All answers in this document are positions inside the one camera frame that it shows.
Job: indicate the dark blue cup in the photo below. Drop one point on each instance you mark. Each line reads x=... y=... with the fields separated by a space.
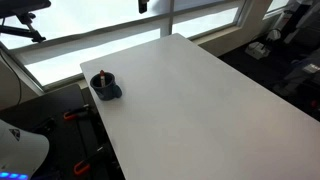
x=108 y=93

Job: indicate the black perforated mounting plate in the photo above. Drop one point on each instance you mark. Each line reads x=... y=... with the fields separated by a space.
x=63 y=140

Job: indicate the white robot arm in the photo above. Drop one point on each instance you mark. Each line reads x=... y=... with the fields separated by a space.
x=20 y=150

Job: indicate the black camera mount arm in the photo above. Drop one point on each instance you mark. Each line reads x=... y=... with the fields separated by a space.
x=20 y=31

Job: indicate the white box device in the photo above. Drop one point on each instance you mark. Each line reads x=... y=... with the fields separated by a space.
x=256 y=50

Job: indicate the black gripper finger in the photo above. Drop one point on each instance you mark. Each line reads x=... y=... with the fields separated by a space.
x=143 y=6

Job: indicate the grey window frame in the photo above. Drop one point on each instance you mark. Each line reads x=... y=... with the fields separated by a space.
x=167 y=15

